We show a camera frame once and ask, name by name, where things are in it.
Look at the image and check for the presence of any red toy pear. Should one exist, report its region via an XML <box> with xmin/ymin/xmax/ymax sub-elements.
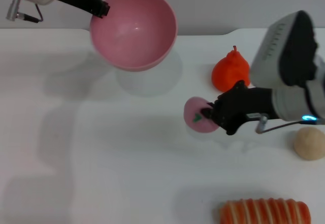
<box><xmin>211</xmin><ymin>45</ymin><xmax>252</xmax><ymax>93</ymax></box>

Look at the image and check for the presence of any right arm cable with plug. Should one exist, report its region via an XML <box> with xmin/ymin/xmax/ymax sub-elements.
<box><xmin>254</xmin><ymin>116</ymin><xmax>325</xmax><ymax>135</ymax></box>

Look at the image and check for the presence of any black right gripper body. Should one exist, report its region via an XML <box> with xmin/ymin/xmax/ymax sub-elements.
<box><xmin>211</xmin><ymin>80</ymin><xmax>275</xmax><ymax>136</ymax></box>

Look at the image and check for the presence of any pink plastic bowl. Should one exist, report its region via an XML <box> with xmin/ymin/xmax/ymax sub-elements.
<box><xmin>89</xmin><ymin>0</ymin><xmax>178</xmax><ymax>73</ymax></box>

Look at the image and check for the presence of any left arm cable with plug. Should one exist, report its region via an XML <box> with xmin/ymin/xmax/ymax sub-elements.
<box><xmin>6</xmin><ymin>0</ymin><xmax>44</xmax><ymax>23</ymax></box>

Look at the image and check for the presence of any pink toy peach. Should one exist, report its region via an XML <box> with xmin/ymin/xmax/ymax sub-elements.
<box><xmin>183</xmin><ymin>96</ymin><xmax>220</xmax><ymax>134</ymax></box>

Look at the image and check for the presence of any beige round toy fruit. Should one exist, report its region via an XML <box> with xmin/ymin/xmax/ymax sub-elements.
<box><xmin>292</xmin><ymin>126</ymin><xmax>325</xmax><ymax>161</ymax></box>

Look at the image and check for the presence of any arm cable with plug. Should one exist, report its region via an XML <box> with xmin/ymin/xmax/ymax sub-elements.
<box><xmin>254</xmin><ymin>116</ymin><xmax>325</xmax><ymax>135</ymax></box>
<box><xmin>6</xmin><ymin>0</ymin><xmax>44</xmax><ymax>23</ymax></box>

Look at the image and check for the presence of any orange white striped toy bread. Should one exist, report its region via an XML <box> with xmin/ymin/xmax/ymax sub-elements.
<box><xmin>218</xmin><ymin>198</ymin><xmax>312</xmax><ymax>224</ymax></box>

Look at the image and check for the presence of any grey black wrist camera box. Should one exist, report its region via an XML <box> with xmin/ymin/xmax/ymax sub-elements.
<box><xmin>249</xmin><ymin>10</ymin><xmax>319</xmax><ymax>89</ymax></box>

